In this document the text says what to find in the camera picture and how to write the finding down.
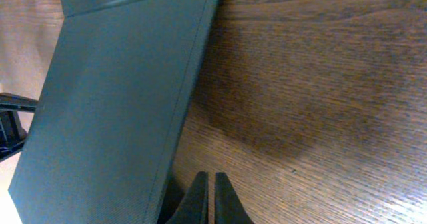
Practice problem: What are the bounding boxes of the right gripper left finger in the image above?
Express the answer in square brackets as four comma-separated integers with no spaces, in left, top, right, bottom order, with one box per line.
[166,171,209,224]

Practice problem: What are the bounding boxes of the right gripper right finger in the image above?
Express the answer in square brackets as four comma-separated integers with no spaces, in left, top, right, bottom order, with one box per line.
[215,172,254,224]

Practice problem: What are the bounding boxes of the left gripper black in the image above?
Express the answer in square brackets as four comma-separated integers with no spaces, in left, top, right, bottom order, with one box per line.
[1,93,37,161]

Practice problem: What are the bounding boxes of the dark green box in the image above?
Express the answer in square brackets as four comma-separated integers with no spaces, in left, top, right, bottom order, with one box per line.
[9,0,219,223]

